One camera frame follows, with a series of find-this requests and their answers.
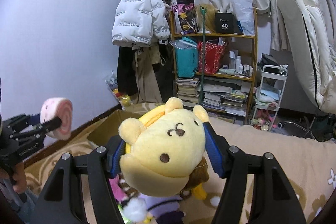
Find pink swirl roll plush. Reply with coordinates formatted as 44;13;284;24
40;97;73;140

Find pink strawberry bear plush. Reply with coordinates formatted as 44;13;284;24
109;174;129;204

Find purple white-haired plush doll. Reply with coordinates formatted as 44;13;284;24
122;194;185;223

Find yellow dog plush toy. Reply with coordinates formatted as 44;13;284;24
118;97;210;197

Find person's left hand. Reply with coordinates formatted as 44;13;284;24
0;162;27;194

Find beige floral blanket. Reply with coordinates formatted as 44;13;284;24
24;101;336;224

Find cardboard box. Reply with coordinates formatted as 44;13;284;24
86;109;144;147

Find bag of plush toys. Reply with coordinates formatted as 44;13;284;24
104;71;132;109

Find beige trousers hanging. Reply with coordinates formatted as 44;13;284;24
130;48;162;103

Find white rolling cart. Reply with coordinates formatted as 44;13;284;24
250;65;288;131

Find wooden bookshelf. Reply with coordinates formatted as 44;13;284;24
169;8;258;122

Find stack of books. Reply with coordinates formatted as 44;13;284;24
176;78;200;108

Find white puffer jacket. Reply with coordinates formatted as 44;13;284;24
112;0;170;48

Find red patterned bag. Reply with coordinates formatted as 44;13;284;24
198;42;226;74

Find teal shopping bag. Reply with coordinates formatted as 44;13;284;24
170;37;199;78

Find cream folded mattress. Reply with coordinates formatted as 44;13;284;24
277;0;335;114

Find black box number 40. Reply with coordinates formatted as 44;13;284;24
215;12;234;34

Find green pole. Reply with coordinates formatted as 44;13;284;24
199;6;206;104

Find white plastic bag on shelf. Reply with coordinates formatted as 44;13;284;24
231;0;255;36

